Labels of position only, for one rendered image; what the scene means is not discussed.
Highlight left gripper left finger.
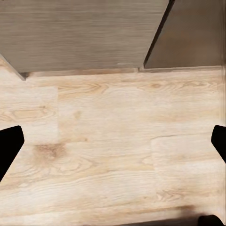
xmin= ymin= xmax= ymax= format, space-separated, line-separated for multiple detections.
xmin=0 ymin=125 xmax=24 ymax=182

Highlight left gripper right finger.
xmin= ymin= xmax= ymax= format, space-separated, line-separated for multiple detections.
xmin=211 ymin=125 xmax=226 ymax=163

